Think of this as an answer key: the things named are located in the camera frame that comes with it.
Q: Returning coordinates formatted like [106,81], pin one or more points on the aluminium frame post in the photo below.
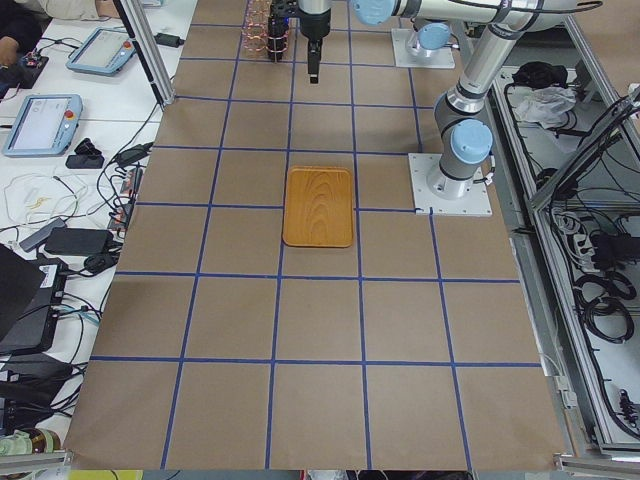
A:
[137,26]

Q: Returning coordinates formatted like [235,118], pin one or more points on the black power adapter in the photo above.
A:
[169,40]

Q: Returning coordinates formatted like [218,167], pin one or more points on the wooden tray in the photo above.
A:
[318,209]

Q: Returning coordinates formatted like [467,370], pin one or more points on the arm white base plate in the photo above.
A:
[436,194]
[410,53]

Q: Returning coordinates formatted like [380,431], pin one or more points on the teach pendant far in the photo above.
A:
[105,52]

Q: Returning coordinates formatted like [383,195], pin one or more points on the copper wire bottle basket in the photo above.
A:
[254,32]

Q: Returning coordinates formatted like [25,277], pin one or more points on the teach pendant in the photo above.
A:
[45,126]
[105,52]

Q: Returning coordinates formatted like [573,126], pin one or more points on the dark wine bottle inner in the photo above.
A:
[277,38]

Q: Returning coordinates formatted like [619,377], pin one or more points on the teach pendant near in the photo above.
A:
[45,126]

